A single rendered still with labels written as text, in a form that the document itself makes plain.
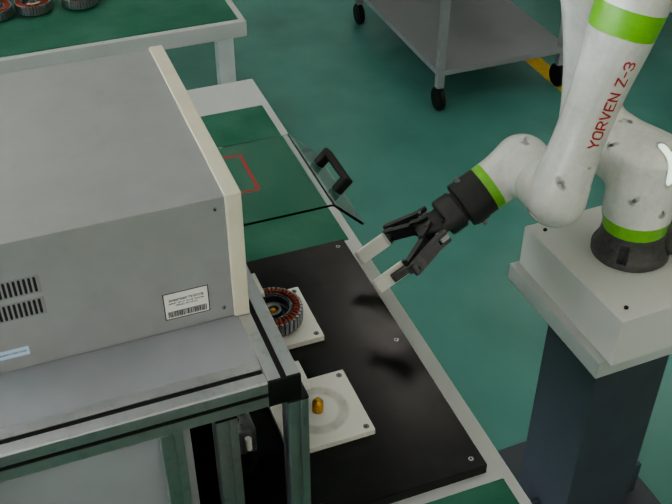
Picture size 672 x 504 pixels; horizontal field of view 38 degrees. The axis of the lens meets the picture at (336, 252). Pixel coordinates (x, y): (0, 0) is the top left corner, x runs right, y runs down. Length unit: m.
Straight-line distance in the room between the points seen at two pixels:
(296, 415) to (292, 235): 0.79
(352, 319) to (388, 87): 2.43
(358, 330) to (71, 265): 0.74
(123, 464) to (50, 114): 0.50
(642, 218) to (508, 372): 1.12
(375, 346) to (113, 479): 0.65
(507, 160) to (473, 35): 2.46
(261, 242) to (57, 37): 1.17
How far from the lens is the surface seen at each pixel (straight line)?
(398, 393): 1.71
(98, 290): 1.26
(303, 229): 2.09
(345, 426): 1.64
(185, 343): 1.31
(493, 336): 2.96
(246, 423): 1.59
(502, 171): 1.80
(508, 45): 4.17
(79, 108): 1.44
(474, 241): 3.31
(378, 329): 1.82
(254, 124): 2.46
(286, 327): 1.77
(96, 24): 3.05
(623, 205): 1.83
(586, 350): 1.87
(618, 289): 1.85
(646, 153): 1.79
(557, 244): 1.94
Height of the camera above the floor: 2.01
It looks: 39 degrees down
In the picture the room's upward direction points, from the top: straight up
